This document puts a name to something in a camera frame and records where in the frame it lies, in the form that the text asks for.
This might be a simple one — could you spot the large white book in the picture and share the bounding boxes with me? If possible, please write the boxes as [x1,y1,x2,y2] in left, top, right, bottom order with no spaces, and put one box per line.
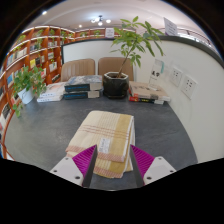
[42,82,67,98]

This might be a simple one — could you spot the tall plant in black pot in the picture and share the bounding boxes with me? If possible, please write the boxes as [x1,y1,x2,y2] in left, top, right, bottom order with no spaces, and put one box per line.
[102,15,165,100]

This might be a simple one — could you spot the dark blue book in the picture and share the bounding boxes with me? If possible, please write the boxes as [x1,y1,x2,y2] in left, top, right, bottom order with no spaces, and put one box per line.
[62,89,103,100]

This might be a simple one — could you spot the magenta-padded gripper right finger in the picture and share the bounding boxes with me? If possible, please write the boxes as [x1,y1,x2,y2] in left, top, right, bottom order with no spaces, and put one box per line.
[128,144,177,188]

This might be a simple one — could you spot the white wall socket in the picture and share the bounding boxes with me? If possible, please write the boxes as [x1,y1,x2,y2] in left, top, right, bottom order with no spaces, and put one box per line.
[181,75,198,100]
[169,66,184,88]

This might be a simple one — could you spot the tan flat book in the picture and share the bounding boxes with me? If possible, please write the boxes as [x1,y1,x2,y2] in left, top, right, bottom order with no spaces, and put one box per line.
[128,80,171,103]

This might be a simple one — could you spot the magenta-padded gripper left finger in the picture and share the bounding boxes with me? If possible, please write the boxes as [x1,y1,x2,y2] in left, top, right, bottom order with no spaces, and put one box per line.
[49,144,99,188]

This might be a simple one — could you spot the beige striped towel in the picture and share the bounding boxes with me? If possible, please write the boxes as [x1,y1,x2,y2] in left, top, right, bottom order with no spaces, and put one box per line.
[65,110,136,179]

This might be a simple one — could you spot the red book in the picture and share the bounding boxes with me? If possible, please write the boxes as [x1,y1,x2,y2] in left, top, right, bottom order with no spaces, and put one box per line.
[128,95,165,106]

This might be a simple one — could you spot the thin white book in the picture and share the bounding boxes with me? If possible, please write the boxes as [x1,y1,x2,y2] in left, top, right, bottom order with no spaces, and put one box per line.
[36,94,64,103]

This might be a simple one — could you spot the clear acrylic sign stand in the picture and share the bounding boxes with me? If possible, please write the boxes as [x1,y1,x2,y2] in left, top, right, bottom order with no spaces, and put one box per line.
[148,59,165,91]

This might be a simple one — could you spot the ceiling lamp cluster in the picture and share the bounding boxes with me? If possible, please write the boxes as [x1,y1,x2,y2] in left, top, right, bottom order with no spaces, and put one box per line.
[90,14,113,27]

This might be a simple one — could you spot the recessed ceiling lights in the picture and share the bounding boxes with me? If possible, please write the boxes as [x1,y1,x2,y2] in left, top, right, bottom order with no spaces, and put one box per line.
[41,10,84,28]

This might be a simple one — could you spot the white sign card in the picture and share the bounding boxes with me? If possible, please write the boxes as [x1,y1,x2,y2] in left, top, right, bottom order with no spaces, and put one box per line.
[163,17,179,37]

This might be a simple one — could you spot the tan upholstered chair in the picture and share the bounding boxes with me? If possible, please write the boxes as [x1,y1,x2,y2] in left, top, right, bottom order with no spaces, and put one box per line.
[97,56,135,82]
[60,58,97,83]

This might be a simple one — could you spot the leafy plant in white pot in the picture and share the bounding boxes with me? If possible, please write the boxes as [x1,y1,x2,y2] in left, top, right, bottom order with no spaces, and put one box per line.
[11,64,48,118]

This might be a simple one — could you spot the orange wooden bookshelf unit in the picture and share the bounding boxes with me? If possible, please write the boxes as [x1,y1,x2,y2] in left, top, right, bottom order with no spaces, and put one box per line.
[0,24,134,158]

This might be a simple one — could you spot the dark book with grey cover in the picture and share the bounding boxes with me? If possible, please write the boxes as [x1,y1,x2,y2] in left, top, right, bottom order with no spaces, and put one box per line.
[63,74,104,93]

